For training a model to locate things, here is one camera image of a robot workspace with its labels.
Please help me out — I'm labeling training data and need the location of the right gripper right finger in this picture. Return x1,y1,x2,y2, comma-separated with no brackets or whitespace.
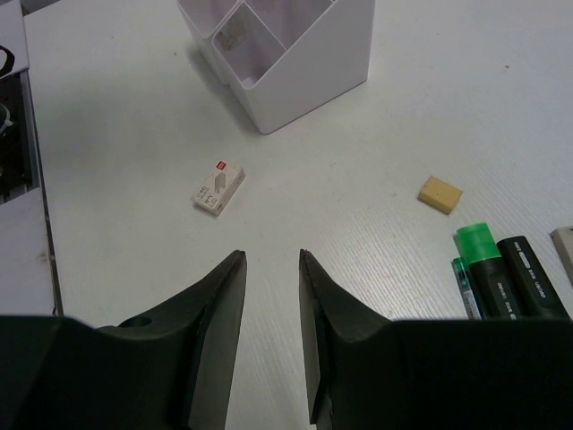
299,250,403,429

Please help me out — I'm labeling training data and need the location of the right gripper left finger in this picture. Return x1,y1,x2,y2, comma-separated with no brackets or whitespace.
98,250,247,429

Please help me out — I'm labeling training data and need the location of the red gel pen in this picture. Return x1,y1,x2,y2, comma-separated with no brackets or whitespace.
451,257,483,320

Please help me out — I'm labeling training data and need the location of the green highlighter marker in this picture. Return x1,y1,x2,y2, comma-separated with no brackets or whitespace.
456,222,524,320

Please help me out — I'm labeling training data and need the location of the white staple box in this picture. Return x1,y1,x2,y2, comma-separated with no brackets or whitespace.
191,160,246,217

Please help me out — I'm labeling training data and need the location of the pink highlighter marker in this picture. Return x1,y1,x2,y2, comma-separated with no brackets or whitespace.
497,236,570,320

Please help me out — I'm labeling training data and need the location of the tan eraser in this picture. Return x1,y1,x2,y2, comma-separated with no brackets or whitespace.
417,176,463,215

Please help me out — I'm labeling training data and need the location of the grey white eraser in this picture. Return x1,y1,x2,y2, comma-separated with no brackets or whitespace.
550,226,573,283

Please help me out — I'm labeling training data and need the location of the right white organizer box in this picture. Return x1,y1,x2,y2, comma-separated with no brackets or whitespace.
211,1,375,134

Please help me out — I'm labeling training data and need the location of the white organizer box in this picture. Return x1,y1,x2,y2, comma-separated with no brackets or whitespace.
177,0,240,85
211,1,375,134

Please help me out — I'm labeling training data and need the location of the left white organizer box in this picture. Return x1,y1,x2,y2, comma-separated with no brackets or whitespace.
177,0,240,85

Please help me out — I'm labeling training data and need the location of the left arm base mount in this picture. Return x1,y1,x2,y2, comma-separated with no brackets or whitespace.
1,1,41,203

